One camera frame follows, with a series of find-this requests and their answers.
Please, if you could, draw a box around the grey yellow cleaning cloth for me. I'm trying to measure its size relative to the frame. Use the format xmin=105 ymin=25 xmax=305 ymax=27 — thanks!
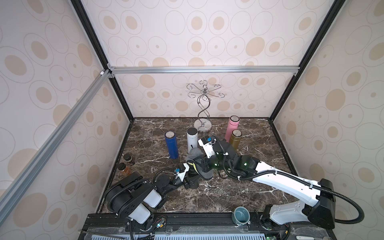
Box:
xmin=186 ymin=148 xmax=214 ymax=181

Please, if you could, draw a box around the black thermos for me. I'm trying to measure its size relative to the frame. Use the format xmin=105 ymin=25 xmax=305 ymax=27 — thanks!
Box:
xmin=186 ymin=160 xmax=201 ymax=189

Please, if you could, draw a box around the gold thermos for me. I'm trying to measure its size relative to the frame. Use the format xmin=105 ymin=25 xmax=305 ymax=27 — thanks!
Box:
xmin=229 ymin=129 xmax=243 ymax=151

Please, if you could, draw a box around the pink thermos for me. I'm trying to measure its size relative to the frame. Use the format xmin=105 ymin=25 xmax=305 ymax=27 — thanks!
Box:
xmin=225 ymin=115 xmax=240 ymax=143

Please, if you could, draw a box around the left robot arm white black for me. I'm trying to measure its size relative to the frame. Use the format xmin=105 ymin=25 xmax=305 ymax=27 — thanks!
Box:
xmin=105 ymin=169 xmax=187 ymax=225

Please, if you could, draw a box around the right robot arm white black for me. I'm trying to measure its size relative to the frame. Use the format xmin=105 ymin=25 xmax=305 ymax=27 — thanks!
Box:
xmin=195 ymin=138 xmax=365 ymax=230

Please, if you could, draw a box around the white thermos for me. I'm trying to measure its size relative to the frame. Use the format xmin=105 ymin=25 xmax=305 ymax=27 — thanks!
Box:
xmin=187 ymin=127 xmax=198 ymax=153

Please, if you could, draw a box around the blue thermos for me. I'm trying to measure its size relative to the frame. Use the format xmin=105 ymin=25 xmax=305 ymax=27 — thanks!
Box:
xmin=165 ymin=131 xmax=179 ymax=159

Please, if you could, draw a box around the silver metal cup stand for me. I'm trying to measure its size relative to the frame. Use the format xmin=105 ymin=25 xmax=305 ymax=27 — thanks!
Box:
xmin=187 ymin=80 xmax=226 ymax=133

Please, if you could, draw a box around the dark lid spice jar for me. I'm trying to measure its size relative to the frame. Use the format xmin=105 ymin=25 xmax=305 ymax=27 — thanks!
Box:
xmin=123 ymin=153 xmax=136 ymax=166

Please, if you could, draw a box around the orange spice jar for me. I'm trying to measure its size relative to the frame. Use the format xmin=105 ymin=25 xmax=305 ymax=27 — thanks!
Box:
xmin=117 ymin=163 xmax=132 ymax=177

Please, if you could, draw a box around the teal ceramic mug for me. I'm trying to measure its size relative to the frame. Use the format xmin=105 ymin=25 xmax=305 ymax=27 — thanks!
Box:
xmin=232 ymin=207 xmax=251 ymax=226

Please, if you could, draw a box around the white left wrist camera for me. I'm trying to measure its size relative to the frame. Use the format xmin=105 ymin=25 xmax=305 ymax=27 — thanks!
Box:
xmin=175 ymin=163 xmax=190 ymax=182

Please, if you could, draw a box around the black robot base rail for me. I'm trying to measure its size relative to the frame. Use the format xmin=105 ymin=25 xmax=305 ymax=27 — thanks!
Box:
xmin=79 ymin=213 xmax=296 ymax=240

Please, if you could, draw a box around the horizontal aluminium frame bar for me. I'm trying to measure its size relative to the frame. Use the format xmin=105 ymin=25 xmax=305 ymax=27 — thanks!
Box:
xmin=103 ymin=66 xmax=300 ymax=76

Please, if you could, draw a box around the left aluminium frame bar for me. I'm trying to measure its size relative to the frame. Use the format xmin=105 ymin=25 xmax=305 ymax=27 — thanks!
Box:
xmin=1 ymin=69 xmax=112 ymax=225

